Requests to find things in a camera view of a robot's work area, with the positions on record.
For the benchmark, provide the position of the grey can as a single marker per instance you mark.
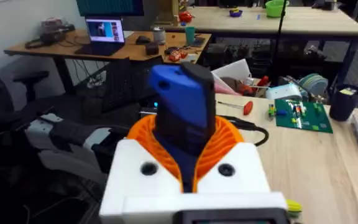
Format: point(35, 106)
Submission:
point(159, 35)

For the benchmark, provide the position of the pale wooden table with dark frame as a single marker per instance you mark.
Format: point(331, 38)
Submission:
point(306, 23)

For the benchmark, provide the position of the black stand pole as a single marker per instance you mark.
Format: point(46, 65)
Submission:
point(279, 40)

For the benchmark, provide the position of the black mesh chair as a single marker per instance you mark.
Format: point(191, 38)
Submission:
point(126, 81)

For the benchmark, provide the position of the grey-green tape roll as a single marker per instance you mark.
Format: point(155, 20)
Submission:
point(315, 84)

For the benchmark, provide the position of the white device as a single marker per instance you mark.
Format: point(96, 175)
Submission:
point(283, 92)

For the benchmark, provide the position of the dark brown mug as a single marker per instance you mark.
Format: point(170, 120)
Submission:
point(152, 48)

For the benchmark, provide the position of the laptop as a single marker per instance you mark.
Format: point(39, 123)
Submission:
point(104, 34)

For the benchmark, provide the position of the teal cup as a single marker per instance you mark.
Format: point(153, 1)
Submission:
point(190, 35)

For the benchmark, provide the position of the black computer mouse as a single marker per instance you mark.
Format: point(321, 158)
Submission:
point(143, 40)

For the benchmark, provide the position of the red toy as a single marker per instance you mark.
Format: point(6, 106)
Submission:
point(185, 16)

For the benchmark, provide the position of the white orange right gripper right finger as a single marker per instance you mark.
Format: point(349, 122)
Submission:
point(244, 174)

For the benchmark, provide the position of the green bowl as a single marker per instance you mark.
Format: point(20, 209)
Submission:
point(274, 9)

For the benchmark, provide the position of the blue electric screwdriver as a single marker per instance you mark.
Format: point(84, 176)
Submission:
point(182, 102)

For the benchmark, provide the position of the purple bowl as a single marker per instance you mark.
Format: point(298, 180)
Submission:
point(235, 13)

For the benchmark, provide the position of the white orange right gripper left finger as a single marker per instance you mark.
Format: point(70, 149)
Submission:
point(129, 174)

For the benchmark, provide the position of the yellow-green toy vegetable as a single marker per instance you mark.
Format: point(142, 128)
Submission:
point(294, 208)

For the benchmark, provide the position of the red snack packet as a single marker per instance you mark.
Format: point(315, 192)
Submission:
point(177, 55)

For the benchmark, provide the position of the box with heap of things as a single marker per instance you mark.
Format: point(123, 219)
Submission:
point(233, 81)

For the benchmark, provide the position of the monitor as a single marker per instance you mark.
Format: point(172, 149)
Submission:
point(110, 7)

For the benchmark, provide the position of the wooden desk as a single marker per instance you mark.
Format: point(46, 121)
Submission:
point(129, 49)

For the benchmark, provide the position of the green board with toy blocks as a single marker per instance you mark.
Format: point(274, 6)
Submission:
point(309, 119)

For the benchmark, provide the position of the dark blue cup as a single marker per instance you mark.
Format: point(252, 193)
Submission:
point(343, 105)

